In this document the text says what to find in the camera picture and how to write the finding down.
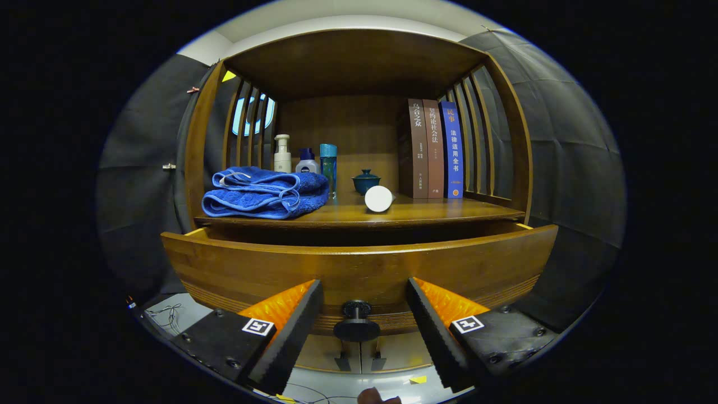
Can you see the wooden cabinet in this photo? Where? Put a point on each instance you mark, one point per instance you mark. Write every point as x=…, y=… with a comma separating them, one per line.
x=348, y=129

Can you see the blue folded towel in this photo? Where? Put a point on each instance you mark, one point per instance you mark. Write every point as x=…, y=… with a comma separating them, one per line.
x=258, y=196

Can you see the reddish brown book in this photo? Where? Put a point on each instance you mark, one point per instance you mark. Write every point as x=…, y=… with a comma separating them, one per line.
x=433, y=151

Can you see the dark brown book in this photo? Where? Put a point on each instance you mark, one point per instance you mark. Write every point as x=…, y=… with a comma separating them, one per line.
x=418, y=151

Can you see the blue book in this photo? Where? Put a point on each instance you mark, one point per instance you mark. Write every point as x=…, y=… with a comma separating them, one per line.
x=452, y=151

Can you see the blue lidded teacup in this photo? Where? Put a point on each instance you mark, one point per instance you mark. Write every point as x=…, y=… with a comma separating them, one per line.
x=364, y=182

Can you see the clear teal capped bottle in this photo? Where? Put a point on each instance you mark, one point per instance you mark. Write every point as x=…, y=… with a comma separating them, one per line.
x=328, y=163

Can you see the wooden cabinet door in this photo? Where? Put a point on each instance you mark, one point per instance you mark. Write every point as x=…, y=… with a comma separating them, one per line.
x=404, y=350
x=320, y=353

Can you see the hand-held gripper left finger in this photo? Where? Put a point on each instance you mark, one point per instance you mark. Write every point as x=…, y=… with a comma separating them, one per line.
x=289, y=348

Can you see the wooden countertop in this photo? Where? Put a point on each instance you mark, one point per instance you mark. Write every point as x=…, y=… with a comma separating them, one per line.
x=437, y=210

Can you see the white bottle with blue pump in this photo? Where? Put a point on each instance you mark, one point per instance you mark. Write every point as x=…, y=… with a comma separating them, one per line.
x=307, y=166

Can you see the wooden drawer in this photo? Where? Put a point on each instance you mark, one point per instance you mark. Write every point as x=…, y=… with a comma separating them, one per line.
x=364, y=264

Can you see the yellow tape piece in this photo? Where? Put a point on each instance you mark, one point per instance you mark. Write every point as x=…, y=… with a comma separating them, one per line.
x=418, y=379
x=283, y=398

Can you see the white green tube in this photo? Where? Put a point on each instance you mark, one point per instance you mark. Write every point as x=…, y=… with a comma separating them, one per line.
x=378, y=199

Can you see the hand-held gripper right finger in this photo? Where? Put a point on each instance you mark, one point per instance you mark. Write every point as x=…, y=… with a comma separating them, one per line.
x=440, y=348

